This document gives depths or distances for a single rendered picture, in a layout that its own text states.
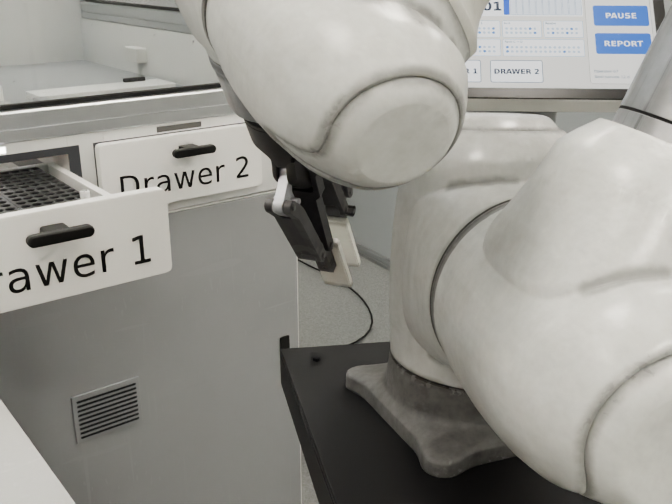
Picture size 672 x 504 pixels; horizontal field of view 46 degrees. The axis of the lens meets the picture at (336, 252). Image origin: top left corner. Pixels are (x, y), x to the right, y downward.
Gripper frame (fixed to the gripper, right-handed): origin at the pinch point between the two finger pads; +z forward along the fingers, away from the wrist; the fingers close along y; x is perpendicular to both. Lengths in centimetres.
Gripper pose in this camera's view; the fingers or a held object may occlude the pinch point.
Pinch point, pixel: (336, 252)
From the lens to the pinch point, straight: 79.6
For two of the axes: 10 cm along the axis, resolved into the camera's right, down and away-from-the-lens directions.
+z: 2.1, 6.3, 7.4
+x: -9.2, -1.3, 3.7
